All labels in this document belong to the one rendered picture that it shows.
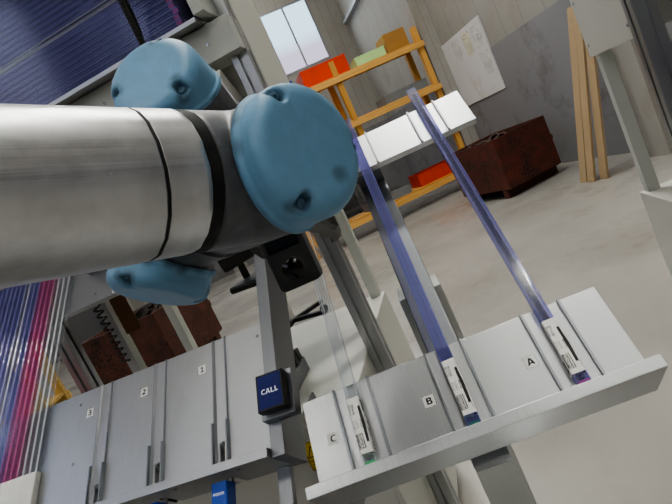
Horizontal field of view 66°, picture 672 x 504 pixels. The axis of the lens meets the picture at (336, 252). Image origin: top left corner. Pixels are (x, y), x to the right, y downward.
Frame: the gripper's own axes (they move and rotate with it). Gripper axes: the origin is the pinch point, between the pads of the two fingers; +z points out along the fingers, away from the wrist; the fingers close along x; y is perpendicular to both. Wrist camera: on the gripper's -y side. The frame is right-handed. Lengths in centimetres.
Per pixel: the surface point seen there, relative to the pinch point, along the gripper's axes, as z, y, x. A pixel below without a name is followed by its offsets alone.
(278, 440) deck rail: 3.4, -20.8, 12.8
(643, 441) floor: 105, -45, -49
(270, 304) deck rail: 8.4, -1.5, 10.2
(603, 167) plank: 376, 133, -191
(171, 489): 4.6, -21.5, 29.4
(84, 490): 8.8, -16.6, 45.9
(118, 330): 58, 29, 70
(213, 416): 7.0, -14.1, 22.4
